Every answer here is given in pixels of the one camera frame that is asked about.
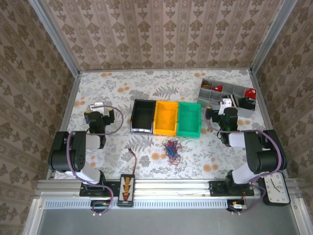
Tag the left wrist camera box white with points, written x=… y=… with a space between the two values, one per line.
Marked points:
x=96 y=106

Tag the black desk clock white face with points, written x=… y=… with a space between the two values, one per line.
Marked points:
x=276 y=188

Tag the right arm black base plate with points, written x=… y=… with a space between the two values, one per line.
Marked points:
x=217 y=188

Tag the green plastic bin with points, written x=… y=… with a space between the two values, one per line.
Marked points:
x=189 y=120

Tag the grey compartment organizer tray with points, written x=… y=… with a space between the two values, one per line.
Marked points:
x=216 y=95

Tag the black power board orange connectors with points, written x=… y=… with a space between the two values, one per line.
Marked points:
x=126 y=189

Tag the black white striped sock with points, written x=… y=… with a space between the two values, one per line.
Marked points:
x=236 y=100

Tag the aluminium frame rail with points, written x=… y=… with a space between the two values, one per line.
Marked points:
x=171 y=187

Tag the grey metal shelf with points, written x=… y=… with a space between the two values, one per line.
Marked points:
x=159 y=222

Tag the aluminium frame post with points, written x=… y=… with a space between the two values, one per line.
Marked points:
x=271 y=36
x=56 y=39

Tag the black fabric item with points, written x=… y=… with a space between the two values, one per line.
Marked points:
x=247 y=103

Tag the yellow plastic bin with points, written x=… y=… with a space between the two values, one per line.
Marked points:
x=166 y=117

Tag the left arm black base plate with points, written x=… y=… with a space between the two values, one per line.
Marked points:
x=112 y=187

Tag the small circuit board yellow connector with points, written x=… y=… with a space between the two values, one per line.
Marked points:
x=100 y=205
x=236 y=206

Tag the small red item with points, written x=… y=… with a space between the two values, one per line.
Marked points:
x=217 y=87

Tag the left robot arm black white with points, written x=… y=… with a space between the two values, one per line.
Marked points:
x=73 y=151

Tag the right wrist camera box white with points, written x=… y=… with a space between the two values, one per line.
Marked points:
x=225 y=102

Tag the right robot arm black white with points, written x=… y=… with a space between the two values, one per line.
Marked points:
x=264 y=156

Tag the black plastic bin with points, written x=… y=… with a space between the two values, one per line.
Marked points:
x=143 y=115

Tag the brown item in organizer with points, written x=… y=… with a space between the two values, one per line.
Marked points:
x=206 y=84

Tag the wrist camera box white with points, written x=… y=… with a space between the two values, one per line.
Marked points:
x=225 y=102
x=96 y=106

